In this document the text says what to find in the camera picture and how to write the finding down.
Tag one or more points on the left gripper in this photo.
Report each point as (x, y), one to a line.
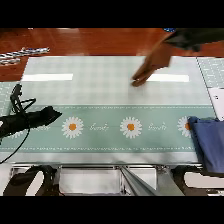
(43, 116)

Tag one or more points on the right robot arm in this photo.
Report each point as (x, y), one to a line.
(178, 180)

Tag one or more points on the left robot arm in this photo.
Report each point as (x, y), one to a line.
(13, 125)

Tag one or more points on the person's hand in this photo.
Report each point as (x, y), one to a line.
(156, 60)

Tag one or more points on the black white striped object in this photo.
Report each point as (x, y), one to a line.
(23, 53)

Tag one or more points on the small blue object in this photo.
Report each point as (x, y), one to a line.
(169, 29)

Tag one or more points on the blue garment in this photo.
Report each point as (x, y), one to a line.
(210, 143)

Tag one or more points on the white paper sheet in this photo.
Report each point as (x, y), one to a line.
(219, 105)

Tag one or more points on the silver frame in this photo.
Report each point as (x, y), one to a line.
(143, 186)

